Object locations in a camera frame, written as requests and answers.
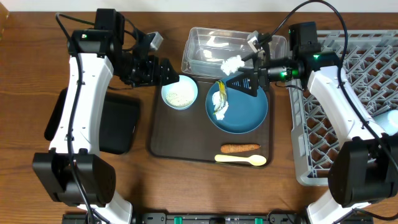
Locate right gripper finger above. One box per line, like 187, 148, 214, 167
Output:
226, 68, 259, 97
241, 50, 264, 62

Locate white tissue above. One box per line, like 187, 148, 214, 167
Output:
220, 55, 245, 76
211, 91, 229, 120

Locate yellow snack wrapper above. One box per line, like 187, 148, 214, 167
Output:
212, 80, 228, 114

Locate dark blue plate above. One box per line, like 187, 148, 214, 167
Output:
205, 83, 269, 134

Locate clear plastic bin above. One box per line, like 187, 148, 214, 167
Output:
180, 26, 287, 80

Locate light blue cup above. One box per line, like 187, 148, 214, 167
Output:
374, 110, 398, 136

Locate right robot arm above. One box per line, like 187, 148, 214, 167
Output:
221, 50, 397, 223

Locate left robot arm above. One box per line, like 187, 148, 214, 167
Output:
32, 27, 178, 223

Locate grey dishwasher rack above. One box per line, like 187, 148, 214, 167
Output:
289, 30, 397, 186

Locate light blue rice bowl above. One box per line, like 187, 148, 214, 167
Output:
161, 75, 198, 110

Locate black plastic tray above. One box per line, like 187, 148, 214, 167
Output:
44, 87, 141, 156

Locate dark brown serving tray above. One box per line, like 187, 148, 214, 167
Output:
148, 77, 275, 164

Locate orange carrot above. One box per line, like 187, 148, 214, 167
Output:
221, 144, 261, 154

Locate cream plastic spoon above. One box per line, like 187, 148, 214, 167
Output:
215, 154, 267, 166

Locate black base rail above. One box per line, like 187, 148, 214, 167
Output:
61, 213, 374, 224

